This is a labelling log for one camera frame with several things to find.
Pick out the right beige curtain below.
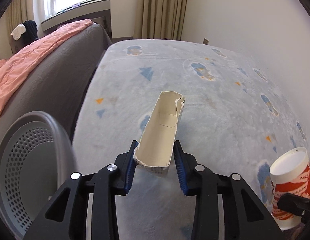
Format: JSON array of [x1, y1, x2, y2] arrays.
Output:
[[133, 0, 187, 40]]

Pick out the chair with dark clothes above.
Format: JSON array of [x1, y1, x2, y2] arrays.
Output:
[[9, 20, 39, 54]]

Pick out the pink quilt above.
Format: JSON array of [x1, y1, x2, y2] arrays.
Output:
[[0, 19, 93, 115]]

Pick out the grey bed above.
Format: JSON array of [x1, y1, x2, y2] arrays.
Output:
[[0, 23, 111, 144]]

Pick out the light blue patterned blanket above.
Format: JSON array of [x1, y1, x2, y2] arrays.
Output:
[[72, 39, 310, 240]]

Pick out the grey window desk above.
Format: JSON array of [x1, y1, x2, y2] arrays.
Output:
[[38, 0, 112, 37]]

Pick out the left beige curtain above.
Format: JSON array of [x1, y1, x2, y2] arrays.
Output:
[[5, 0, 29, 35]]

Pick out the wall socket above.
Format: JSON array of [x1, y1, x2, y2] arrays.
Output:
[[203, 38, 209, 45]]

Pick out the grey perforated trash basket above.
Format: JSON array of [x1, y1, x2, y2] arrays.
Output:
[[0, 111, 76, 239]]

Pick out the beige curtain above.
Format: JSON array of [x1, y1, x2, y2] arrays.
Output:
[[133, 0, 187, 40], [5, 0, 29, 35]]

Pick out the red white paper cup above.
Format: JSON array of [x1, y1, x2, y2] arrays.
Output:
[[270, 147, 310, 231]]

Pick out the torn white carton box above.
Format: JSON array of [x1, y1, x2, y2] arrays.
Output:
[[133, 91, 185, 177]]

